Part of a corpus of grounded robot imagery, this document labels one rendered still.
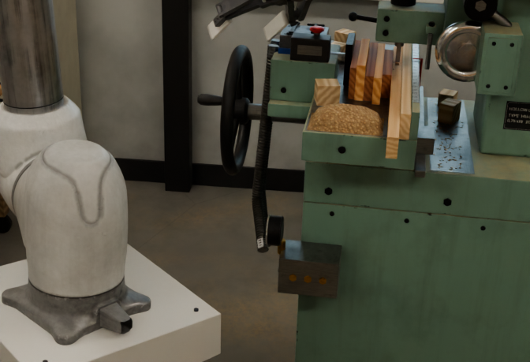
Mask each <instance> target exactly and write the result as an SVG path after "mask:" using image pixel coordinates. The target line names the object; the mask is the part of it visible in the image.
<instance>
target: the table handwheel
mask: <svg viewBox="0 0 530 362"><path fill-rule="evenodd" d="M253 92H254V76H253V64H252V56H251V52H250V50H249V49H248V48H247V47H246V46H245V45H239V46H237V47H235V49H234V50H233V52H232V54H231V56H230V60H229V63H228V66H227V70H226V77H225V82H224V87H223V93H222V107H221V119H220V148H221V157H222V165H223V168H224V170H225V171H226V172H227V173H228V174H229V175H232V176H233V175H236V174H238V173H239V172H240V171H241V168H242V166H243V164H244V160H245V157H246V153H247V150H248V142H249V137H250V131H251V124H252V120H258V121H260V118H261V117H260V115H261V109H262V107H261V106H262V104H255V103H253ZM271 121H276V122H286V123H296V124H305V122H306V119H298V118H280V117H271ZM238 126H239V130H238ZM237 130H238V136H237V144H236V147H235V152H233V149H234V144H235V139H236V135H237Z"/></svg>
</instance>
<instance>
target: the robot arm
mask: <svg viewBox="0 0 530 362"><path fill-rule="evenodd" d="M311 1H312V0H266V1H265V2H263V0H223V1H222V2H220V3H218V4H216V5H215V7H216V9H217V12H218V15H217V16H216V17H215V18H214V20H213V21H212V22H211V23H210V24H209V25H208V26H207V30H208V32H209V35H210V37H211V40H214V39H216V38H217V37H218V36H219V35H220V34H221V33H222V32H223V31H224V30H225V29H226V28H227V27H228V26H229V25H230V24H231V23H232V22H233V20H232V18H235V17H238V16H240V15H242V14H244V13H247V12H250V11H252V10H254V9H257V8H259V7H260V8H262V9H264V8H266V7H268V6H282V5H285V6H286V12H285V11H284V10H283V11H281V12H280V13H279V14H278V15H277V16H276V17H275V18H274V19H273V20H272V21H271V22H270V23H269V24H267V25H266V26H265V27H264V28H263V31H264V34H265V36H266V39H267V42H270V41H271V40H272V39H273V38H274V37H275V36H276V35H277V34H278V33H279V32H280V31H282V30H283V29H284V28H285V27H286V26H287V25H288V24H289V23H290V25H291V26H295V25H297V22H296V20H299V21H303V20H304V19H305V17H306V14H307V11H308V8H309V6H310V4H311ZM294 2H297V6H296V9H295V10H294ZM0 82H1V88H2V98H3V102H2V103H1V104H0V193H1V195H2V197H3V199H4V201H5V202H6V204H7V205H8V207H9V209H10V210H11V211H12V212H13V213H14V215H15V216H16V217H17V221H18V223H19V227H20V230H21V236H22V239H23V243H24V246H25V247H26V257H27V262H28V284H25V285H21V286H18V287H13V288H10V289H6V290H5V291H3V292H2V303H3V304H5V305H8V306H10V307H12V308H15V309H16V310H18V311H19V312H21V313H22V314H24V315H25V316H27V317H28V318H29V319H30V320H32V321H33V322H34V323H36V324H37V325H39V326H40V327H42V328H43V329H44V330H45V331H47V332H48V333H49V334H51V335H52V337H53V338H54V340H55V341H56V343H58V344H59V345H72V344H73V343H75V342H76V341H77V340H79V339H80V338H82V337H83V336H84V335H87V334H90V333H91V332H94V331H96V330H99V329H101V328H106V329H108V330H112V331H113V332H116V333H119V334H125V333H127V332H130V330H131V328H133V321H132V318H131V317H130V316H131V315H134V314H137V313H141V312H147V311H148V310H150V309H151V299H150V298H149V297H148V296H145V295H143V294H141V293H138V292H136V291H134V290H132V289H130V288H129V287H128V286H127V285H126V284H125V259H126V252H127V243H128V199H127V189H126V184H125V179H124V177H123V174H122V172H121V169H120V167H119V165H118V164H117V162H116V160H115V159H114V157H113V156H112V154H111V153H109V151H108V150H106V149H105V148H103V147H101V146H100V145H98V144H96V143H93V142H91V141H87V137H86V133H85V130H84V123H83V120H82V116H81V112H80V108H79V107H78V106H77V105H76V104H75V103H74V102H73V101H72V100H70V99H69V98H68V97H66V96H65V95H63V88H62V75H61V68H60V61H59V54H58V41H57V33H56V27H55V19H54V6H53V0H0Z"/></svg>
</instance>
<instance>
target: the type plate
mask: <svg viewBox="0 0 530 362"><path fill-rule="evenodd" d="M503 129H512V130H521V131H530V103H523V102H512V101H507V103H506V112H505V118H504V124H503Z"/></svg>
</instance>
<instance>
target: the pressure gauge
mask: <svg viewBox="0 0 530 362"><path fill-rule="evenodd" d="M283 232H284V217H283V216H280V215H268V218H267V226H266V235H265V242H266V245H273V246H278V254H280V253H281V251H283V250H285V249H286V240H285V239H284V238H283Z"/></svg>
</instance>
